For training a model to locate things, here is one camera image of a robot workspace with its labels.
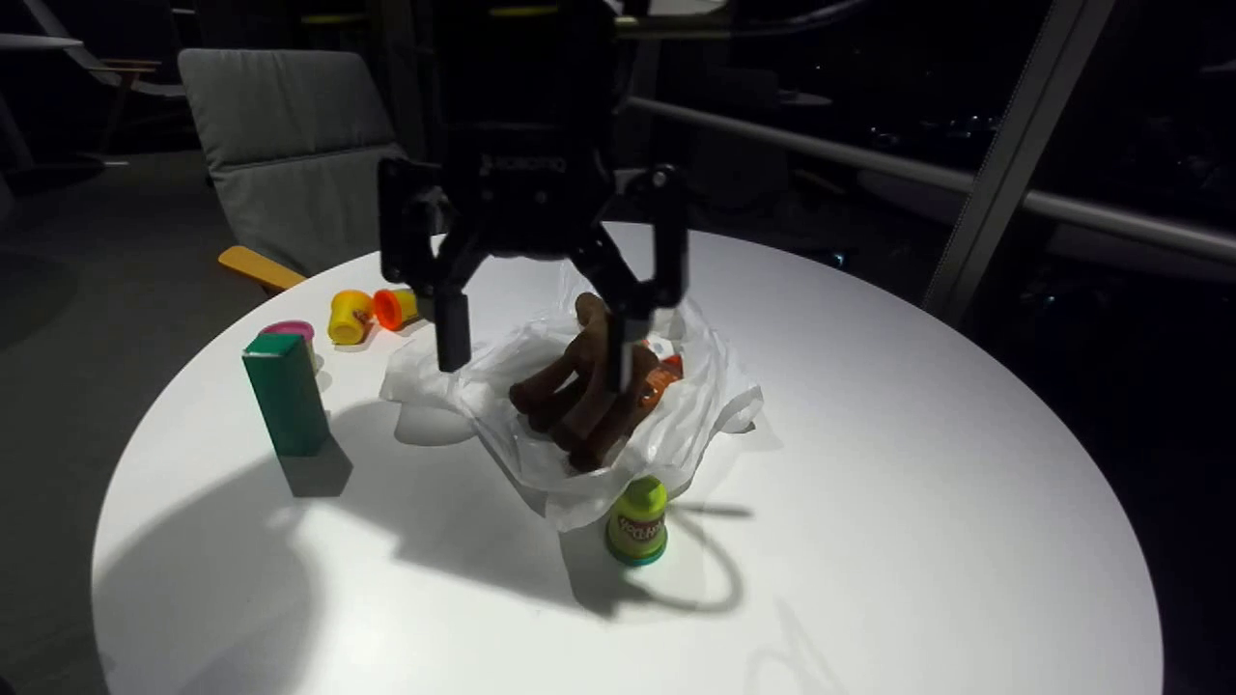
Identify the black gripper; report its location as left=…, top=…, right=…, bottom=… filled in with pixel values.
left=380, top=0, right=693, bottom=389

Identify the brown plush moose toy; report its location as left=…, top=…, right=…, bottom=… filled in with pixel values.
left=508, top=291, right=689, bottom=476

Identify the lime green small bottle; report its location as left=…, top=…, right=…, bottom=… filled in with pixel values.
left=602, top=476, right=671, bottom=573

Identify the white plastic bag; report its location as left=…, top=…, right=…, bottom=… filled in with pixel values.
left=380, top=300, right=764, bottom=531

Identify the play dough tub pink lid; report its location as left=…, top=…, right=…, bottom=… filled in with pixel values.
left=264, top=315, right=322, bottom=349

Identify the grey chair with wooden armrests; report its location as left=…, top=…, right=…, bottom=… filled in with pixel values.
left=173, top=44, right=450, bottom=296

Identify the green cardboard box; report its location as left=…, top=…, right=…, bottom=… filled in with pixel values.
left=240, top=329, right=336, bottom=458

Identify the dark background chair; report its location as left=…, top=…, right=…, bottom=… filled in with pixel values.
left=0, top=0, right=191, bottom=109

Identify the metal window railing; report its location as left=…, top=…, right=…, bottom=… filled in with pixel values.
left=622, top=89, right=1236, bottom=266

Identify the metal window post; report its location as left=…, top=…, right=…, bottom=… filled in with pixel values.
left=920, top=0, right=1119, bottom=323

